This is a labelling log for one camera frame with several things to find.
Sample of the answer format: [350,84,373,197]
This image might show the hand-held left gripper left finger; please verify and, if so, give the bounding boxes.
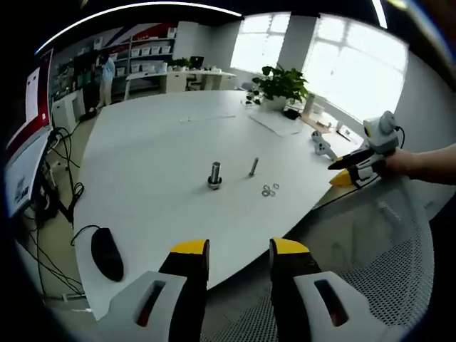
[95,239,210,342]

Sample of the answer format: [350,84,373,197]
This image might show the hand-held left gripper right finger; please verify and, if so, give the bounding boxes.
[269,237,396,342]

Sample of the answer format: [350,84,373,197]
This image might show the large threaded steel stud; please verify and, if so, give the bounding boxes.
[207,161,224,191]

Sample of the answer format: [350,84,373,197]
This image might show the person's right hand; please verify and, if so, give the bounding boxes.
[383,148,416,180]

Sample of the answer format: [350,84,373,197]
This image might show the white bottle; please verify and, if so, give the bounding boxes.
[304,91,317,115]

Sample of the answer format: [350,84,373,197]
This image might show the black computer mouse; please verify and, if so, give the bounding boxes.
[90,227,125,283]

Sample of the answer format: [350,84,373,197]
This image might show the white paper sheet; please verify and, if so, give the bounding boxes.
[248,113,304,138]

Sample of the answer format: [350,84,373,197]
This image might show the potted green plant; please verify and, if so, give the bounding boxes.
[250,64,311,112]

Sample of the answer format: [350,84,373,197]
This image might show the dark background office chair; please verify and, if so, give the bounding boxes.
[186,73,203,93]

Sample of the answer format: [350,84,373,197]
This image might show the white office desk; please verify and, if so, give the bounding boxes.
[124,69,239,101]

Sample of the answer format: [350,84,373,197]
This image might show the small background plant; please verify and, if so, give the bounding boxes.
[166,57,192,71]

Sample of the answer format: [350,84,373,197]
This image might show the white floor cabinet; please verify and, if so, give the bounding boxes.
[51,90,86,133]

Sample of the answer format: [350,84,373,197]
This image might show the shelf with white bins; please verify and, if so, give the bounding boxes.
[93,23,178,78]

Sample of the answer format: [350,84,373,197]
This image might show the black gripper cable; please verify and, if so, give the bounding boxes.
[393,125,406,150]

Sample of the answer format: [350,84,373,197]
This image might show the black mouse cable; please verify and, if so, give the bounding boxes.
[70,224,103,247]

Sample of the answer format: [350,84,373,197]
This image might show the black floor cables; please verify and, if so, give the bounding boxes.
[21,128,87,299]

